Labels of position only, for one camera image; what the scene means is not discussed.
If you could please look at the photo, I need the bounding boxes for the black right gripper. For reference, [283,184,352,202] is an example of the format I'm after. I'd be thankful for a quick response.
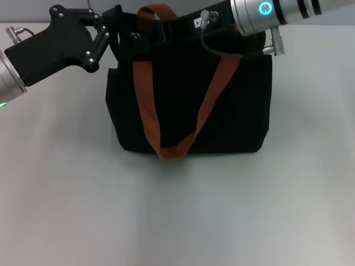
[146,3,242,54]

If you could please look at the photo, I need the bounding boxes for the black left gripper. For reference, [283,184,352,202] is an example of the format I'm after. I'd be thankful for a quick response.
[3,3,123,87]

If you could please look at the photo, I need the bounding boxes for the black bag with orange handles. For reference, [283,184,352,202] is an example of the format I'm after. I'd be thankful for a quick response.
[105,4,273,161]

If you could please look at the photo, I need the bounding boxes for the right gripper cable with connector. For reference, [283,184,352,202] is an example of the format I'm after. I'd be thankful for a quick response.
[200,9,282,59]

